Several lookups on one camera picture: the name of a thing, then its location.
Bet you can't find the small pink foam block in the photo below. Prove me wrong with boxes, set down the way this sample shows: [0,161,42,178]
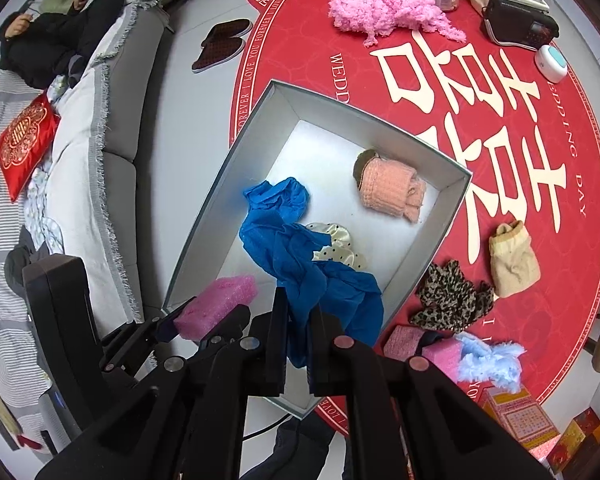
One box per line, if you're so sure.
[174,275,259,342]

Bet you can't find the cream polka dot scrunchie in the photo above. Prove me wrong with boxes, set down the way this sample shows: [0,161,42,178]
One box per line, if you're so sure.
[306,222,367,271]

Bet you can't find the leopard print scrunchie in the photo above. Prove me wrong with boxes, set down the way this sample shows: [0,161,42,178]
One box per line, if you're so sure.
[408,260,495,333]

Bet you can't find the blue plastic glove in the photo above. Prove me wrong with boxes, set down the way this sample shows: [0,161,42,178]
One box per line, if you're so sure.
[238,209,386,369]

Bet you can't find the light blue fluffy cloth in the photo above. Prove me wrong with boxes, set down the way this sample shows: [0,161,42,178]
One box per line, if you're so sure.
[454,332,526,393]

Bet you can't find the pink knit sock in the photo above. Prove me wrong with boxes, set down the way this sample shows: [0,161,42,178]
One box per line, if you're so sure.
[353,150,427,223]

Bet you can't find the beige sock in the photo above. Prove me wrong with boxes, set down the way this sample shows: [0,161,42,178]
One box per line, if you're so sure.
[489,220,541,298]

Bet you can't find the large pink foam block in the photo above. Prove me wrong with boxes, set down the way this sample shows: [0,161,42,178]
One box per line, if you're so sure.
[422,338,462,382]

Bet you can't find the grey open cardboard box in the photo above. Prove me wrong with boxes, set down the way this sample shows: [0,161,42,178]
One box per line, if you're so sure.
[162,79,474,421]

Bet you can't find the red patterned carton box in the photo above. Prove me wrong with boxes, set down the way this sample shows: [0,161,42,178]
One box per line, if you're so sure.
[478,387,560,460]

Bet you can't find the grey sofa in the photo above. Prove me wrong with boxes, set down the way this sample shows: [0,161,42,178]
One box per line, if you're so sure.
[0,0,168,456]

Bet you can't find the red embroidered cushion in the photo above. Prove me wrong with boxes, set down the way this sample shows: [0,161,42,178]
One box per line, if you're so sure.
[0,93,60,203]

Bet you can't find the red round table mat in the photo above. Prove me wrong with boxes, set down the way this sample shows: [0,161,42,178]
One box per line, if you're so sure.
[230,0,600,404]

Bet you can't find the pair of brown slippers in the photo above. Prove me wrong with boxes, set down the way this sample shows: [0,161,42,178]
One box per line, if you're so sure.
[192,18,253,74]

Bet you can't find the fluffy pink yarn cloth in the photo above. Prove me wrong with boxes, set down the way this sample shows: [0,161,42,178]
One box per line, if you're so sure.
[328,0,467,48]

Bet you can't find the white blue round device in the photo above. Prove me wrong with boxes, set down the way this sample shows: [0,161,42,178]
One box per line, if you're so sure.
[534,44,568,84]

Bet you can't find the black radio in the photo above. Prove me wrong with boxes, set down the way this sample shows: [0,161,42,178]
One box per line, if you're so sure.
[482,0,559,51]

